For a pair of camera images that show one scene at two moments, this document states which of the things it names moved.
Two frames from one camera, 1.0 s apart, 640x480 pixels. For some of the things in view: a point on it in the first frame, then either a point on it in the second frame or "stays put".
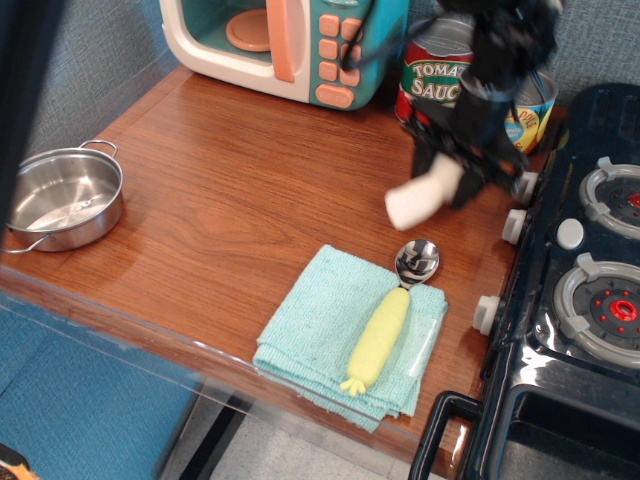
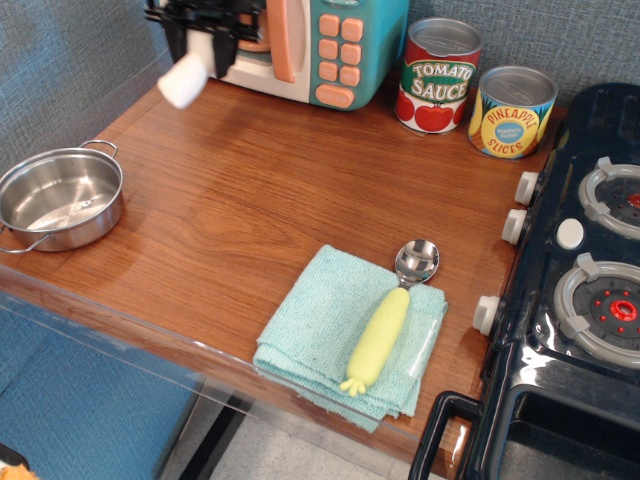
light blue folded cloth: x=322 y=328 stays put
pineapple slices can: x=534 y=101 stays put
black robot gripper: x=479 y=131 to x=243 y=16
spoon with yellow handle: x=415 y=261 stays put
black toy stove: x=561 y=384 stays put
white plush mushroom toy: x=411 y=203 to x=184 y=79
